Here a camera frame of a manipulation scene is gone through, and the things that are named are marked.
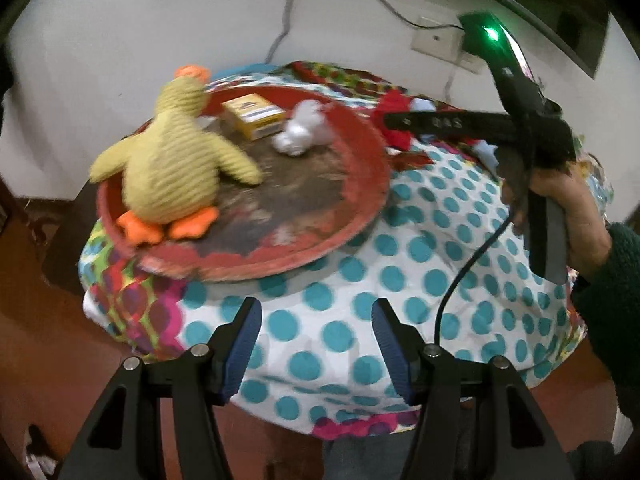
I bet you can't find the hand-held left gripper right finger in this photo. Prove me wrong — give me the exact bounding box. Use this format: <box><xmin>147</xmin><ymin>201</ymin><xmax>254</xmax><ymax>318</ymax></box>
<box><xmin>371</xmin><ymin>298</ymin><xmax>576</xmax><ymax>480</ymax></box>

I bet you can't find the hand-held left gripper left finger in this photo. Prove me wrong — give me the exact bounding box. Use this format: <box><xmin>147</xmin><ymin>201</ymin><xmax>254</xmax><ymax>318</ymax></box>
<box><xmin>57</xmin><ymin>297</ymin><xmax>263</xmax><ymax>480</ymax></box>

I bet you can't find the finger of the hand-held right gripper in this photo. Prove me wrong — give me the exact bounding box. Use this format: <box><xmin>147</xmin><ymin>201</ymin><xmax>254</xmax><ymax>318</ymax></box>
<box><xmin>382</xmin><ymin>109</ymin><xmax>508</xmax><ymax>141</ymax></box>

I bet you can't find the small white figurine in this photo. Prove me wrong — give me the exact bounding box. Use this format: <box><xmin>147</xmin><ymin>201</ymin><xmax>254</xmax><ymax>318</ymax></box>
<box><xmin>272</xmin><ymin>99</ymin><xmax>337</xmax><ymax>156</ymax></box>

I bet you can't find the red round tray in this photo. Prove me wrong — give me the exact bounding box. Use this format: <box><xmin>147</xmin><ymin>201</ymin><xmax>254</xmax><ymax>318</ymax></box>
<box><xmin>96</xmin><ymin>85</ymin><xmax>392</xmax><ymax>282</ymax></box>

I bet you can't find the yellow cardboard box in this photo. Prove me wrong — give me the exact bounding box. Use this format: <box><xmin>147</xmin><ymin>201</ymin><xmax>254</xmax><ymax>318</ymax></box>
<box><xmin>221</xmin><ymin>95</ymin><xmax>286</xmax><ymax>141</ymax></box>

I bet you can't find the yellow duck plush toy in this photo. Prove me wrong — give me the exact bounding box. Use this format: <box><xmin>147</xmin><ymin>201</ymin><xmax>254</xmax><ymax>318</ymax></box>
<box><xmin>89</xmin><ymin>65</ymin><xmax>263</xmax><ymax>247</ymax></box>

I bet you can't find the person's right forearm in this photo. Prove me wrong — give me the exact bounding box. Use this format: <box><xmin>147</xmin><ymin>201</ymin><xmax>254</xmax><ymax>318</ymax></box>
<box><xmin>570</xmin><ymin>222</ymin><xmax>640</xmax><ymax>423</ymax></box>

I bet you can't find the person's right hand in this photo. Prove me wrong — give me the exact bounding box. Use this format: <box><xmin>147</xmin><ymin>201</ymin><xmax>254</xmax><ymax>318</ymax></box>
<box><xmin>500</xmin><ymin>160</ymin><xmax>613</xmax><ymax>281</ymax></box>

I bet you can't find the polka dot tablecloth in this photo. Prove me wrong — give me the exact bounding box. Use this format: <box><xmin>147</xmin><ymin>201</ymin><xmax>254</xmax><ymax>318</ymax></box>
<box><xmin>80</xmin><ymin>60</ymin><xmax>616</xmax><ymax>441</ymax></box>

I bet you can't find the dark wooden side table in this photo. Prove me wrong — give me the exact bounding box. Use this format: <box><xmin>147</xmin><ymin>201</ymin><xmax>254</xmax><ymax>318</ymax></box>
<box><xmin>42</xmin><ymin>180</ymin><xmax>103</xmax><ymax>296</ymax></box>

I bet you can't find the white crumpled paper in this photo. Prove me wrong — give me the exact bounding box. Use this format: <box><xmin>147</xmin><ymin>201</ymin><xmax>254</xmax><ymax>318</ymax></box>
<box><xmin>27</xmin><ymin>425</ymin><xmax>57</xmax><ymax>477</ymax></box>

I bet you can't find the beige wall socket plate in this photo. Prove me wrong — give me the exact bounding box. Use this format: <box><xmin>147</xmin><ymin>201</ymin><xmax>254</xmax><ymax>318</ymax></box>
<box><xmin>411</xmin><ymin>16</ymin><xmax>483</xmax><ymax>73</ymax></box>

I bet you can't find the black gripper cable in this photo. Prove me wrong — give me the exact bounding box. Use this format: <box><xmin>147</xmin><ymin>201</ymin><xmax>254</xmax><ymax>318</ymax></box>
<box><xmin>434</xmin><ymin>215</ymin><xmax>516</xmax><ymax>347</ymax></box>

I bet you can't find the black television cable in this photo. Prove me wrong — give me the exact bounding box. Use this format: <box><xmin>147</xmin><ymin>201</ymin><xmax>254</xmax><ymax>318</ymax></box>
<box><xmin>264</xmin><ymin>0</ymin><xmax>318</xmax><ymax>62</ymax></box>

